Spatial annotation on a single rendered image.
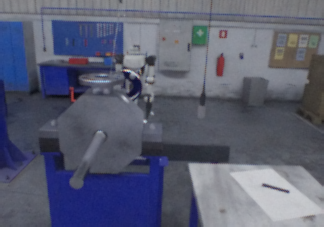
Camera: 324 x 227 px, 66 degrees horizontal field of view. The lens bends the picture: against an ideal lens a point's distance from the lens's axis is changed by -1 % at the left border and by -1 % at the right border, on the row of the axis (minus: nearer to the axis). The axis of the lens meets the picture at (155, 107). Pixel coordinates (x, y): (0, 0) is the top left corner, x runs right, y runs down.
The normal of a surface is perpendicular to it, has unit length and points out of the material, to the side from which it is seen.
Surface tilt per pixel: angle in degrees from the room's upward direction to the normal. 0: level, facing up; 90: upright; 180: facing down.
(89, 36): 90
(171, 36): 90
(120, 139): 90
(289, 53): 90
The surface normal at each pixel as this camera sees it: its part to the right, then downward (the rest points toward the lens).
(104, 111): 0.00, 0.29
